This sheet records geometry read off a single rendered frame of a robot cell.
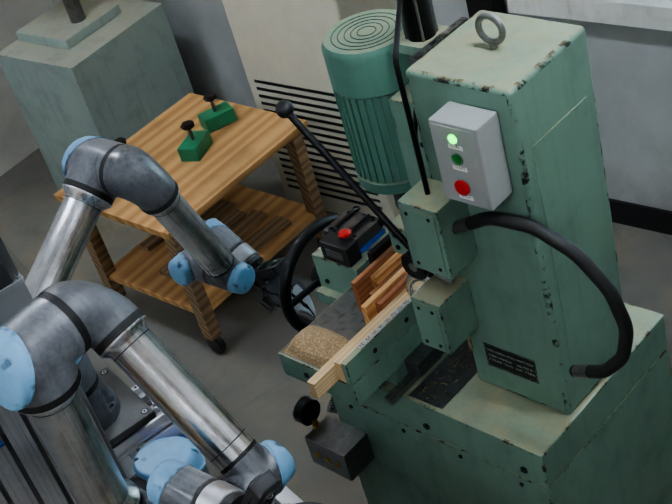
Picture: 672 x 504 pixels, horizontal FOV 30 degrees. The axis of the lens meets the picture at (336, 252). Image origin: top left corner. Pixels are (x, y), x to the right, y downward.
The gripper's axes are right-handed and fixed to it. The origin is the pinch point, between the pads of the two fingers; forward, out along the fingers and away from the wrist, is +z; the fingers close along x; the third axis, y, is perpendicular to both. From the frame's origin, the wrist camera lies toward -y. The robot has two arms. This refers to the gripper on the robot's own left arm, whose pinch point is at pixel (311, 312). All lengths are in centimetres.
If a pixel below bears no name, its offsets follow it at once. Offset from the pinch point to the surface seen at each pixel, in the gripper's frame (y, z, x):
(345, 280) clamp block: -30.7, 8.9, 5.4
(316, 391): -40, 24, 34
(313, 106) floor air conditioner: 68, -73, -98
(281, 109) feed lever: -76, -11, 12
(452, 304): -63, 36, 14
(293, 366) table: -29.6, 14.7, 28.4
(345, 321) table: -33.0, 16.1, 14.3
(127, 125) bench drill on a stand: 115, -136, -73
